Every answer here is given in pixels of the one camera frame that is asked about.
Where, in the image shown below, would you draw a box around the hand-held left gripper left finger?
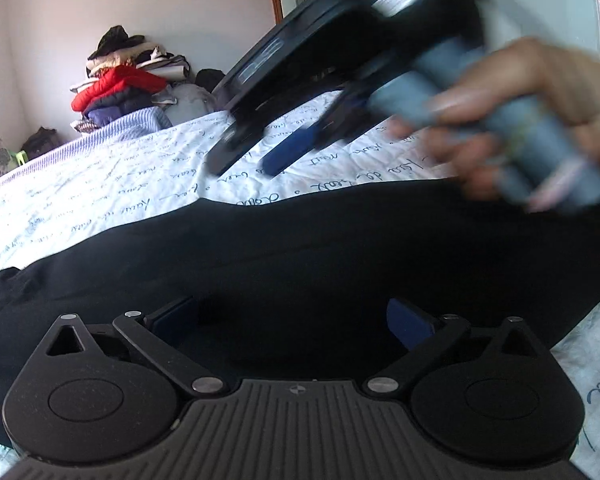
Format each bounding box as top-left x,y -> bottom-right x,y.
44,295 -> 232,402

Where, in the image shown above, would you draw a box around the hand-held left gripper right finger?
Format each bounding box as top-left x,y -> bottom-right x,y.
364,298 -> 537,402

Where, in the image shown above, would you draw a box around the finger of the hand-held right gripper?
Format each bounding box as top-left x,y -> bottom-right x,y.
260,119 -> 331,177
204,105 -> 268,178

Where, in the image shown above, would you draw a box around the black pants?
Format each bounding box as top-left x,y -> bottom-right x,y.
0,181 -> 600,450

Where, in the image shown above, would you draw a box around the person's right hand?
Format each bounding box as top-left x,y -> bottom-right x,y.
389,36 -> 600,202

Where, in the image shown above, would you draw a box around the grey fabric bag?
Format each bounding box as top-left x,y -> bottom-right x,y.
169,82 -> 217,122

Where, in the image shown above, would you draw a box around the black backpack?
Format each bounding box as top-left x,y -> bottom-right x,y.
195,68 -> 227,95

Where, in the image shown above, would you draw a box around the light blue knitted blanket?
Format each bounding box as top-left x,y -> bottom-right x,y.
0,107 -> 174,181

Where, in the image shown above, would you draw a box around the navy puffer jacket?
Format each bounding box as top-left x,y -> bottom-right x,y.
86,94 -> 153,128

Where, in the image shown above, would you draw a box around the red puffer jacket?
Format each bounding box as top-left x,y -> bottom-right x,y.
71,65 -> 169,114

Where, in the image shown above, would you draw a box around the white script-printed bed sheet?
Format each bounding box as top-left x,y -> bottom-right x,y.
0,89 -> 600,480

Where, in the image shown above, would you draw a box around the beige folded clothes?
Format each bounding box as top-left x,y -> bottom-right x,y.
86,44 -> 190,81

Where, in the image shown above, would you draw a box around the black garment on pile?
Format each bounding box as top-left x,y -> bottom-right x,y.
87,25 -> 147,62

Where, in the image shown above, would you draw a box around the black duffel bag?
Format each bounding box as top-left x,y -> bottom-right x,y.
20,127 -> 59,159

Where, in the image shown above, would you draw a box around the white wardrobe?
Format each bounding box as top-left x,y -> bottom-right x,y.
472,0 -> 600,68

